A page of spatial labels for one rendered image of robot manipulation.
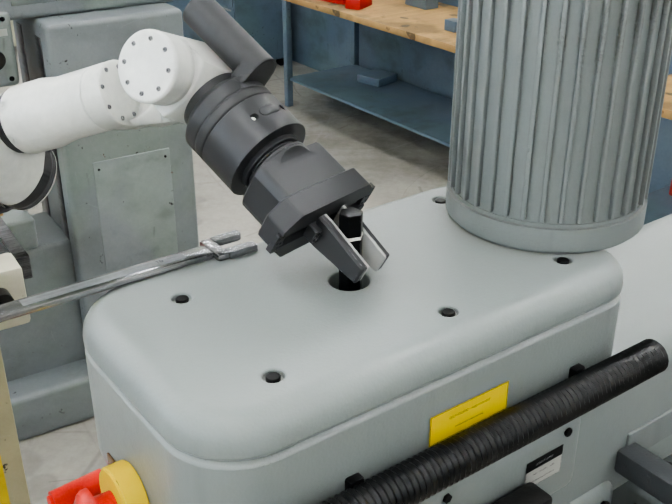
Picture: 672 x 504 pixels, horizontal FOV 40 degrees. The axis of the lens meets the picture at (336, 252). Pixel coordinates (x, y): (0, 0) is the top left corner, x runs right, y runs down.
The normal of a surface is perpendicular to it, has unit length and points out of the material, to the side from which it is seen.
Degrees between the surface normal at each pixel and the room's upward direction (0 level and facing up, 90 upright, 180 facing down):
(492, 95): 90
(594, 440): 90
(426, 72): 90
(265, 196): 90
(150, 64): 69
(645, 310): 0
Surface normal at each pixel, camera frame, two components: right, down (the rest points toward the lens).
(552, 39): -0.29, 0.44
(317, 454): 0.59, 0.36
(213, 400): 0.00, -0.89
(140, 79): -0.44, 0.06
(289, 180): 0.38, -0.62
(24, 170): 0.80, 0.27
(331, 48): -0.80, 0.27
